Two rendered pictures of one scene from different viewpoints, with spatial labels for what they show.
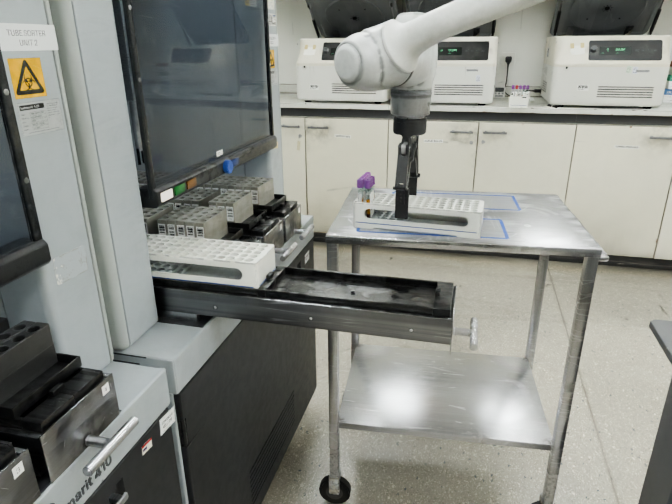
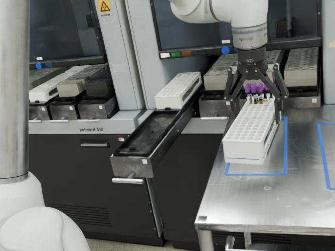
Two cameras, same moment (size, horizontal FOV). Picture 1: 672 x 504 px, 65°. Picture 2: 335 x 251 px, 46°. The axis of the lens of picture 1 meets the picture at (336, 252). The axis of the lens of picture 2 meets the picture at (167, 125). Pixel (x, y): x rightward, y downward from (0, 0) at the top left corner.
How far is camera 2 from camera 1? 1.69 m
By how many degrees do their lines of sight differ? 90
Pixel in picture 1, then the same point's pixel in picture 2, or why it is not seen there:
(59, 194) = (115, 44)
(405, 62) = (176, 9)
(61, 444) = (83, 111)
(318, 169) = not seen: outside the picture
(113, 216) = (140, 57)
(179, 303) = not seen: hidden behind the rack
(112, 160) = (141, 35)
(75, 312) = (121, 83)
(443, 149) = not seen: outside the picture
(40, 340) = (102, 85)
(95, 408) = (96, 110)
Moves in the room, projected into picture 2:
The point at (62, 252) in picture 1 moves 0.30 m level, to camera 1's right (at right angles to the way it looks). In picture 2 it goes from (116, 62) to (97, 84)
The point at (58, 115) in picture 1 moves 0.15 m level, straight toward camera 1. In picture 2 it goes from (115, 18) to (79, 26)
